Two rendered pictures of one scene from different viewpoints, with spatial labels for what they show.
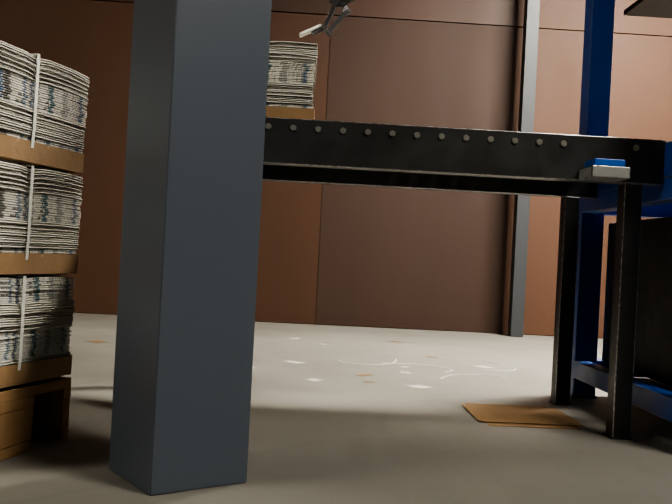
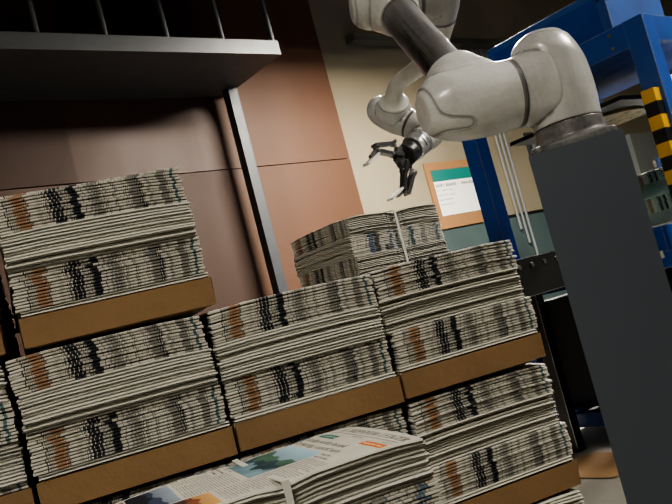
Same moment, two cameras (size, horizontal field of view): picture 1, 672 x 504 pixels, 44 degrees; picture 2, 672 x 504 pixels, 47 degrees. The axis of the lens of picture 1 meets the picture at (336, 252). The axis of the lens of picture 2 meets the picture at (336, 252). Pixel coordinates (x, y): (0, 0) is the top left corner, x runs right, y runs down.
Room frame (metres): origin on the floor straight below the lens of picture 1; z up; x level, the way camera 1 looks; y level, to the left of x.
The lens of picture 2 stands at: (0.58, 1.80, 0.77)
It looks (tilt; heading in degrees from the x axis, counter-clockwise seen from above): 5 degrees up; 323
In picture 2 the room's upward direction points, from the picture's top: 15 degrees counter-clockwise
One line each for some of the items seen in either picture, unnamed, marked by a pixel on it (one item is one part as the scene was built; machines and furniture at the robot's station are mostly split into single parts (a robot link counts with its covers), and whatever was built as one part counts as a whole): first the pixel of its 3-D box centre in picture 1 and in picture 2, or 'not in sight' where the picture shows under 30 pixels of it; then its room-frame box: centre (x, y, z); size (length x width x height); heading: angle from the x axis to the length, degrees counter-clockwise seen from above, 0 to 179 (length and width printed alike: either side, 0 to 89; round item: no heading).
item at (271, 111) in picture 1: (287, 123); not in sight; (2.42, 0.16, 0.83); 0.29 x 0.16 x 0.04; 2
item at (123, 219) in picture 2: not in sight; (97, 273); (1.89, 1.31, 0.95); 0.38 x 0.29 x 0.23; 166
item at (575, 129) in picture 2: not in sight; (571, 137); (1.63, 0.27, 1.03); 0.22 x 0.18 x 0.06; 126
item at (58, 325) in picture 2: not in sight; (110, 322); (1.89, 1.31, 0.86); 0.38 x 0.29 x 0.04; 166
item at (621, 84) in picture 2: not in sight; (585, 77); (2.48, -1.20, 1.50); 0.94 x 0.68 x 0.10; 2
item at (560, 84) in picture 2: not in sight; (549, 79); (1.62, 0.30, 1.17); 0.18 x 0.16 x 0.22; 61
